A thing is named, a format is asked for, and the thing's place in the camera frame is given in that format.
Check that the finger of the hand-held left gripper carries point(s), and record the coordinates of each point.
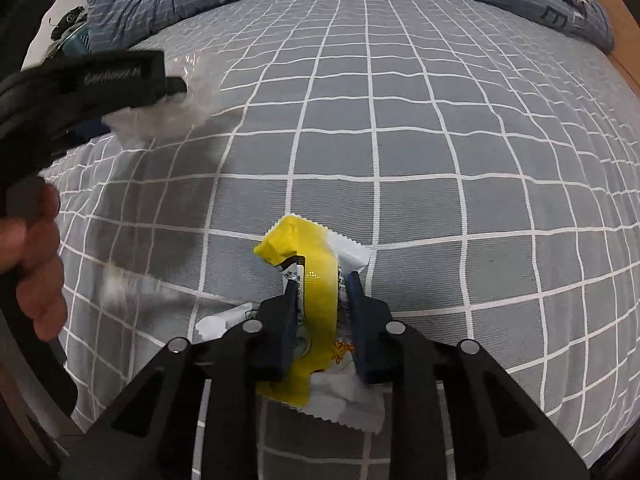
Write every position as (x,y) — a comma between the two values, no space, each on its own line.
(176,86)
(90,132)

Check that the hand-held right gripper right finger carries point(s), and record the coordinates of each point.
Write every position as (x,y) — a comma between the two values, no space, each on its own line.
(357,320)

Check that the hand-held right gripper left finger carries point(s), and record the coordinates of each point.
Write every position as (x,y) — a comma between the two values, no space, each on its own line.
(282,345)

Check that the clear plastic bag white contents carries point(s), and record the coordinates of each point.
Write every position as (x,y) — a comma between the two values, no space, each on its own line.
(165,120)

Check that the yellow and white snack wrapper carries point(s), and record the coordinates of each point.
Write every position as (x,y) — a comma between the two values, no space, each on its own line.
(320,270)

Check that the person's left hand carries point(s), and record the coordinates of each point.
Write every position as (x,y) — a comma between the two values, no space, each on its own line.
(42,240)

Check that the white crumpled wrapper piece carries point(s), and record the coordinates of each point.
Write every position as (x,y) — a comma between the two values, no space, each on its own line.
(220,322)

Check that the blue striped quilt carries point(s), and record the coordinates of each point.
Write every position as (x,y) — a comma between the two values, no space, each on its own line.
(200,0)

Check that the grey checked bed sheet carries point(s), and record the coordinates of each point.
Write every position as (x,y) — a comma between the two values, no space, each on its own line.
(450,160)

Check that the wooden headboard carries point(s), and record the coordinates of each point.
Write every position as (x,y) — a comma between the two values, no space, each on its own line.
(625,67)

